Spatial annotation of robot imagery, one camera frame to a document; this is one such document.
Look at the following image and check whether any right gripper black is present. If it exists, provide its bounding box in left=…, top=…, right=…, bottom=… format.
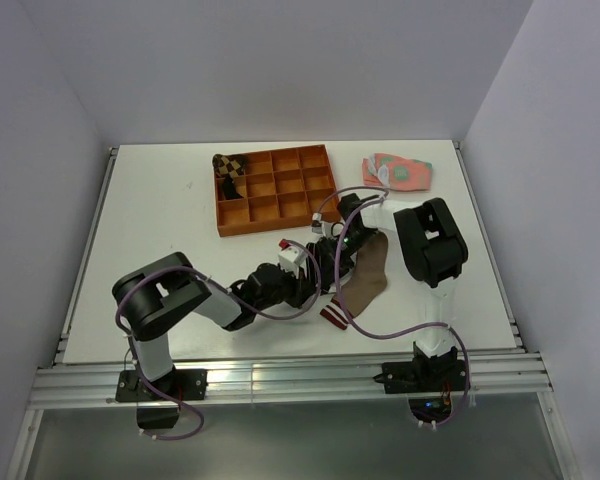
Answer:
left=318, top=227, right=379, bottom=289

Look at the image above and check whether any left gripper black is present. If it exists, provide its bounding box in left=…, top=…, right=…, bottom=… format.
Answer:
left=255, top=263, right=317, bottom=312

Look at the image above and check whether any brown sock striped cuff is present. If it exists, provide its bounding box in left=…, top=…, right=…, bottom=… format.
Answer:
left=320, top=233, right=388, bottom=330

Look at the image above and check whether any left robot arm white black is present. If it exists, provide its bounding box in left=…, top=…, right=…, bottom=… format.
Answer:
left=112, top=252, right=322, bottom=399

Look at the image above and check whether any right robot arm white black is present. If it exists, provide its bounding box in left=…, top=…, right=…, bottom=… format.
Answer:
left=313, top=194, right=469, bottom=390

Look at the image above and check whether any orange compartment tray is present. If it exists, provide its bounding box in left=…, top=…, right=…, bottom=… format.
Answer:
left=214, top=144, right=340, bottom=237

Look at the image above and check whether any pink green dotted sock pair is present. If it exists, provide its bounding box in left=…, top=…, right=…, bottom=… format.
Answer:
left=362, top=153, right=433, bottom=192

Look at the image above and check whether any checkered brown rolled sock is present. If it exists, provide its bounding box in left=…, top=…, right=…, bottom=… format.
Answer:
left=212, top=154, right=249, bottom=200

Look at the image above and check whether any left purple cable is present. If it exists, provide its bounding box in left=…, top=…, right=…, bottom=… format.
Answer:
left=116, top=241, right=323, bottom=442

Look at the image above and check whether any purple cable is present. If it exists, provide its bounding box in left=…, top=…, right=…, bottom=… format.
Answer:
left=116, top=241, right=323, bottom=442
left=315, top=185, right=471, bottom=429

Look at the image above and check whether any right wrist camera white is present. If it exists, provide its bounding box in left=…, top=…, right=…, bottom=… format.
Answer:
left=311, top=213, right=331, bottom=237

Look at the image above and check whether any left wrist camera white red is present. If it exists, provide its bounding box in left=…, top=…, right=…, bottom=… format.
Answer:
left=278, top=239, right=308, bottom=276

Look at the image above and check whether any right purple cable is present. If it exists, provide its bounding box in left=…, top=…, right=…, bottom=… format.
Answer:
left=315, top=185, right=471, bottom=429

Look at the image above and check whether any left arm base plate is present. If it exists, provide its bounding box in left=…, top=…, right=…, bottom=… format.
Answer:
left=115, top=368, right=207, bottom=403

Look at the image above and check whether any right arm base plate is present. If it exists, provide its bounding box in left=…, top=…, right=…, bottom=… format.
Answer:
left=373, top=356, right=468, bottom=394

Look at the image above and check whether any aluminium rail frame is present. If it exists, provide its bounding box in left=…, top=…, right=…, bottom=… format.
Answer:
left=27, top=351, right=553, bottom=410

